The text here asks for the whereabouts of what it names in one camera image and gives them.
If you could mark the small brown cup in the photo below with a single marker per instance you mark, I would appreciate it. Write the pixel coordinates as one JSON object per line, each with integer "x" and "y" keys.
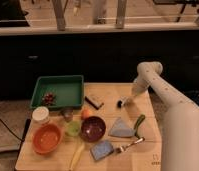
{"x": 67, "y": 114}

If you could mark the orange bowl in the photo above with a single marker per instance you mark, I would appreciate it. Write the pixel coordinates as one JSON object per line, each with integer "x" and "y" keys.
{"x": 46, "y": 139}

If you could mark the red pine cone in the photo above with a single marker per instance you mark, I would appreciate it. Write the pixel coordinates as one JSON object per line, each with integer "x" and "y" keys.
{"x": 48, "y": 99}

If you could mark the white lidded jar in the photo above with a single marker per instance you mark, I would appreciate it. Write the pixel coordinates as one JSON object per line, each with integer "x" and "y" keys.
{"x": 41, "y": 115}

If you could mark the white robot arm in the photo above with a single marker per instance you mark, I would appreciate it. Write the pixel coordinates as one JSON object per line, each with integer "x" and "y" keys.
{"x": 180, "y": 139}

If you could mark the metal fork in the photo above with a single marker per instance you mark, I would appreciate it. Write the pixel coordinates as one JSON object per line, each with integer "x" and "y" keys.
{"x": 123, "y": 148}

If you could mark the green small cup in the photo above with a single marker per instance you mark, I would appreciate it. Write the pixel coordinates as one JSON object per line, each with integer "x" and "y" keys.
{"x": 73, "y": 128}

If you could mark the yellow banana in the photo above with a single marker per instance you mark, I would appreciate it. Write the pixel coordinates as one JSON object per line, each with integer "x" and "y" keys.
{"x": 76, "y": 156}

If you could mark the green handled tool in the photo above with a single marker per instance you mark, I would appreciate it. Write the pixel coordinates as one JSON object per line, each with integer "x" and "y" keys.
{"x": 139, "y": 121}

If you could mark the orange fruit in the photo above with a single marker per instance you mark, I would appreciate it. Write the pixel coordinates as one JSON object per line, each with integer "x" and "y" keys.
{"x": 85, "y": 113}

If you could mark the blue sponge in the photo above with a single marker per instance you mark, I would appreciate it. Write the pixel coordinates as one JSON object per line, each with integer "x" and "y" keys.
{"x": 101, "y": 150}

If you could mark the blue grey cloth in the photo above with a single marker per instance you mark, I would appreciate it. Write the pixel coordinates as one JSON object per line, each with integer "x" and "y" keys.
{"x": 120, "y": 129}

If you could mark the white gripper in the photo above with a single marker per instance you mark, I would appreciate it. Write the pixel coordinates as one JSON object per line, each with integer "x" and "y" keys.
{"x": 124, "y": 101}

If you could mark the green plastic tray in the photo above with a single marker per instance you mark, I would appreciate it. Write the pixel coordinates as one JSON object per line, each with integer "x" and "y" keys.
{"x": 68, "y": 91}

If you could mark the dark purple bowl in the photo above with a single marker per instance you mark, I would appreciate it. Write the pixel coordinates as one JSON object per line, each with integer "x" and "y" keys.
{"x": 93, "y": 129}

